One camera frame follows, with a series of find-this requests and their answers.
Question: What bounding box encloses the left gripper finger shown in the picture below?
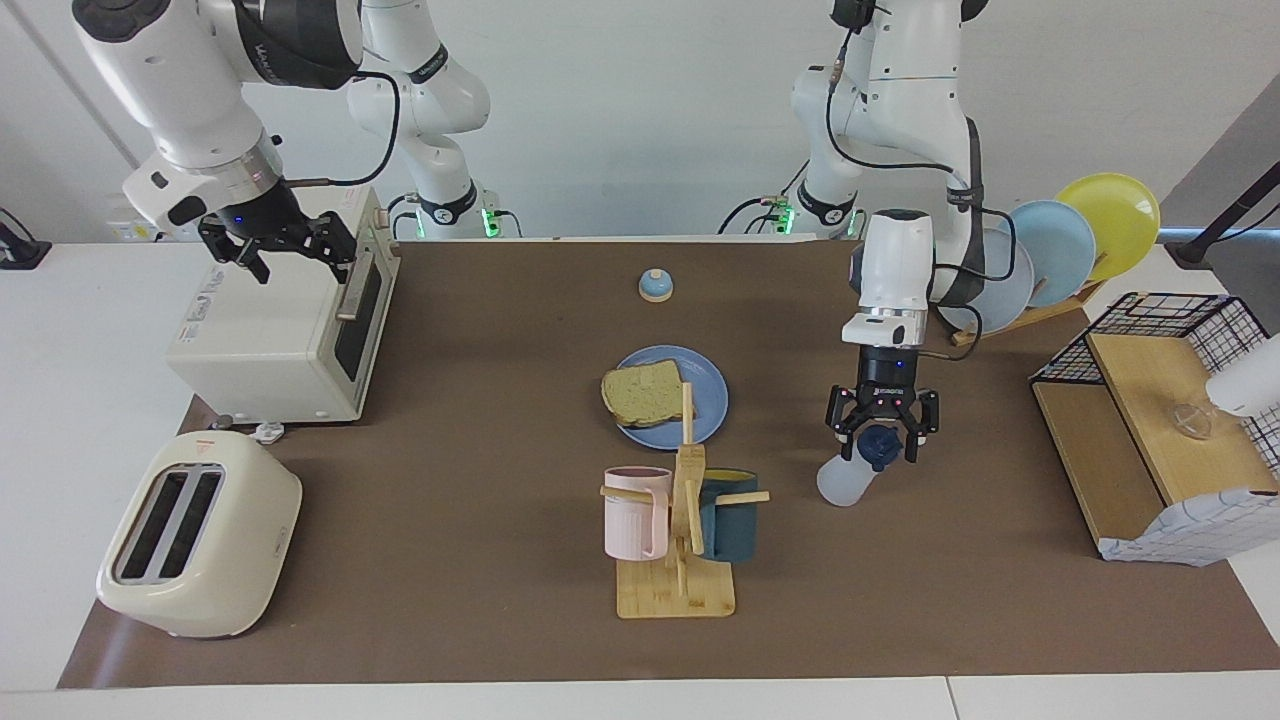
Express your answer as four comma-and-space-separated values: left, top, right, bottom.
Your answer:
825, 385, 873, 459
895, 390, 941, 463

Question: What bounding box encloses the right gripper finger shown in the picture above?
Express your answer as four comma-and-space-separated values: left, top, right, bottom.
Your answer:
198, 220, 269, 284
290, 212, 358, 284

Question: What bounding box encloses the translucent squeeze bottle blue cap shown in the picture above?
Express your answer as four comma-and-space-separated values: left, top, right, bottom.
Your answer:
816, 425, 901, 508

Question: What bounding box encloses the toasted bread slice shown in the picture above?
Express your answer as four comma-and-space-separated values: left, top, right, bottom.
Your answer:
601, 363, 698, 429

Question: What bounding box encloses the blue round plate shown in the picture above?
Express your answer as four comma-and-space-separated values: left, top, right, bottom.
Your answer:
607, 345, 730, 450

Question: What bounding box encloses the grey-blue plate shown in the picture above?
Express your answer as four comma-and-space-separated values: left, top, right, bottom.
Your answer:
940, 228, 1036, 334

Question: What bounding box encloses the wooden plate rack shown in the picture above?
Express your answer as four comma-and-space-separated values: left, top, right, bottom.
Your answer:
950, 280, 1106, 347

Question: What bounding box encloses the light blue plate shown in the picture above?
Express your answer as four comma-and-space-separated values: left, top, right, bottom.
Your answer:
1003, 200, 1098, 309

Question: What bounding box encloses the yellow plate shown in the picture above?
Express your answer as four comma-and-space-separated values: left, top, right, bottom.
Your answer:
1055, 173, 1162, 283

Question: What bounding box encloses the white toaster oven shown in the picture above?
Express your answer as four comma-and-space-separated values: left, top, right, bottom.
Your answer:
165, 185, 403, 425

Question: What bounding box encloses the dark teal mug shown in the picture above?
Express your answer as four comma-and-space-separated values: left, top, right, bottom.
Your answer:
697, 469, 760, 562

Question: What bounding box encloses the wooden stepped shelf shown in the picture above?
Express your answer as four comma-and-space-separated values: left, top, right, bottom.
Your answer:
1032, 332, 1280, 549

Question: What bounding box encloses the pink ribbed mug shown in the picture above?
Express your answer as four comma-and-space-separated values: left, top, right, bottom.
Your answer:
603, 466, 673, 562

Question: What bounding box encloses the wooden mug tree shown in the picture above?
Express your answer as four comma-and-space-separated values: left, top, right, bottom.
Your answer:
600, 382, 771, 620

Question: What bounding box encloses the small clear glass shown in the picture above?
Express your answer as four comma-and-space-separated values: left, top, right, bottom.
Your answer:
1165, 400, 1216, 441

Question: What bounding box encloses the white grid-pattern cloth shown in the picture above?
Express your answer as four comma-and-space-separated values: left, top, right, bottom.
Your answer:
1097, 487, 1280, 568

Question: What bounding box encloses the cream two-slot toaster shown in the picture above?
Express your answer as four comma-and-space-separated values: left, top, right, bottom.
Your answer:
96, 415, 303, 639

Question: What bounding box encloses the brown table mat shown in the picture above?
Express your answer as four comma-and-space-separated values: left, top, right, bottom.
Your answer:
57, 240, 1280, 689

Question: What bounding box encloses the white cylindrical object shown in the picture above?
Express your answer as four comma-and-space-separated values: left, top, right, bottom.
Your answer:
1205, 335, 1280, 418

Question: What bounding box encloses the white wall socket box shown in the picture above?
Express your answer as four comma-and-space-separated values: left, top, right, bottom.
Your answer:
105, 192, 216, 243

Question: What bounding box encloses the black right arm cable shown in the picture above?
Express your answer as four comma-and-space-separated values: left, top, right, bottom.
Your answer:
285, 70, 401, 188

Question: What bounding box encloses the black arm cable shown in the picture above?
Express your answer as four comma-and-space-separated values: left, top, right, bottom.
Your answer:
825, 0, 1021, 361
285, 70, 401, 188

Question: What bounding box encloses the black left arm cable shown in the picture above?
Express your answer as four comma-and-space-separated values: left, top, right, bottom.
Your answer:
825, 0, 1021, 361

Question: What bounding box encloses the black base cable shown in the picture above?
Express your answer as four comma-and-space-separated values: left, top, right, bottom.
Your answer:
718, 160, 809, 236

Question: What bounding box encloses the black wire basket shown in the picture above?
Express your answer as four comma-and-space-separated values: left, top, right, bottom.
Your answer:
1030, 292, 1280, 481

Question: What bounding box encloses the black camera stand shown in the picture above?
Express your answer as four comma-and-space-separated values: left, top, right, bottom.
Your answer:
1160, 160, 1280, 269

